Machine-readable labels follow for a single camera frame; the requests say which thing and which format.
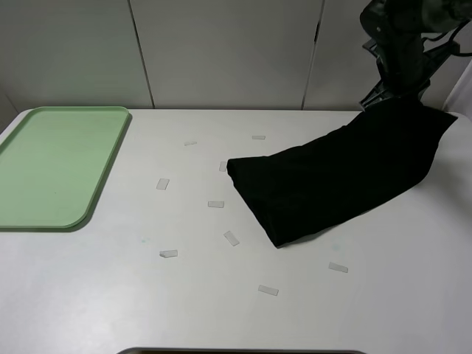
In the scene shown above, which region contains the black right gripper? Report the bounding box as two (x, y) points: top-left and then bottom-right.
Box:
(360, 31), (460, 109)

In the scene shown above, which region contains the black short sleeve t-shirt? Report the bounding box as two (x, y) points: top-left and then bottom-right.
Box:
(226, 99), (455, 247)

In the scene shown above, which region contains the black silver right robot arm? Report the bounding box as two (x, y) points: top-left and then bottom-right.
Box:
(360, 0), (471, 109)

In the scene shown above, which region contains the light green plastic tray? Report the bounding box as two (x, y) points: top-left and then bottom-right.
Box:
(1, 107), (131, 231)

